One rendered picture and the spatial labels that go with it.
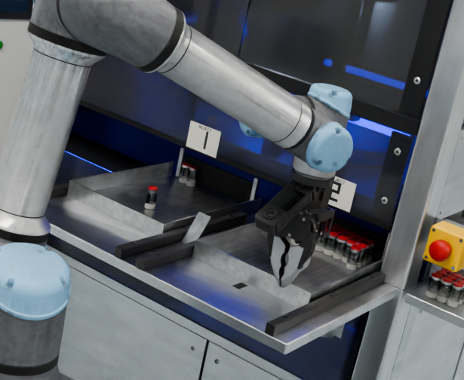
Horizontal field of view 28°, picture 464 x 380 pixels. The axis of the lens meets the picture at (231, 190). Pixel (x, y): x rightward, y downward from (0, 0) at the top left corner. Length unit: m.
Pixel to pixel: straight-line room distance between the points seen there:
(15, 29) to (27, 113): 0.89
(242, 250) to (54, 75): 0.67
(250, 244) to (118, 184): 0.36
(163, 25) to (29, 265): 0.37
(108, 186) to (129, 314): 0.37
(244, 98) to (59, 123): 0.27
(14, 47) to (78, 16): 1.01
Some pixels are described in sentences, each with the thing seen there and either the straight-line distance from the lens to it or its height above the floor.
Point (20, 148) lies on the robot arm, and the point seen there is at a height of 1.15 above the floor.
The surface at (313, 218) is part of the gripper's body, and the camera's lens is 1.63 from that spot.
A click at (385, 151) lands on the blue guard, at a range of 1.85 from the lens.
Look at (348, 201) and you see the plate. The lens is 1.89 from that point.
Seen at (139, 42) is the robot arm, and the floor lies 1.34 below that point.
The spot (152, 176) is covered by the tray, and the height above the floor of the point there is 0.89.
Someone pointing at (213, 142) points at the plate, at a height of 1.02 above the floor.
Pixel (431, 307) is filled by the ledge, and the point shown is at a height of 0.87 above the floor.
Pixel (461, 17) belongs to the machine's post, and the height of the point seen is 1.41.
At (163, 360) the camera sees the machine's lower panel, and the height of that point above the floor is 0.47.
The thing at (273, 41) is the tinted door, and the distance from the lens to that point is 1.97.
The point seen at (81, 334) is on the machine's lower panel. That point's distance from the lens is 2.44.
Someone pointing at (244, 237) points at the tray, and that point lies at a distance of 1.93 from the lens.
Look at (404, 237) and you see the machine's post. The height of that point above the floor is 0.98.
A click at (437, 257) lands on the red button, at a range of 1.79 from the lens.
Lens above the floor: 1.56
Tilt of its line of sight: 18 degrees down
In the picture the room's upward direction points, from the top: 12 degrees clockwise
